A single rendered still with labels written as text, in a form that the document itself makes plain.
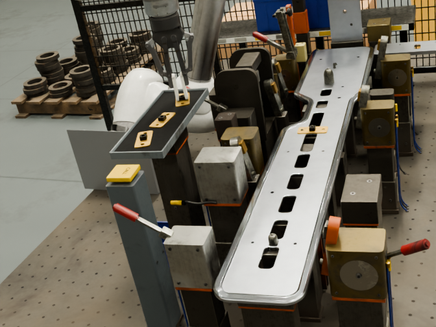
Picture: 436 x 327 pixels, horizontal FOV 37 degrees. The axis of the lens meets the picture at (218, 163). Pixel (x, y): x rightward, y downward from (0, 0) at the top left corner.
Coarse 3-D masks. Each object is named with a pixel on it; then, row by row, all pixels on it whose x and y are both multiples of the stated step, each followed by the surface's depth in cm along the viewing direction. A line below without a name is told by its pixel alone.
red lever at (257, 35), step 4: (256, 32) 224; (252, 36) 225; (256, 36) 224; (260, 36) 224; (264, 36) 224; (260, 40) 225; (264, 40) 224; (268, 40) 224; (272, 44) 224; (276, 44) 224; (276, 48) 225; (280, 48) 224; (284, 48) 224; (284, 52) 225
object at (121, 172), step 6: (114, 168) 150; (120, 168) 149; (126, 168) 149; (132, 168) 148; (138, 168) 149; (114, 174) 147; (120, 174) 147; (126, 174) 146; (132, 174) 146; (108, 180) 147; (114, 180) 146; (120, 180) 146; (126, 180) 145
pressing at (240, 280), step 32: (320, 64) 228; (352, 64) 223; (320, 96) 205; (352, 96) 200; (288, 128) 188; (288, 160) 172; (320, 160) 169; (256, 192) 160; (288, 192) 158; (320, 192) 156; (256, 224) 149; (288, 224) 146; (320, 224) 145; (256, 256) 138; (288, 256) 136; (224, 288) 131; (256, 288) 129; (288, 288) 128
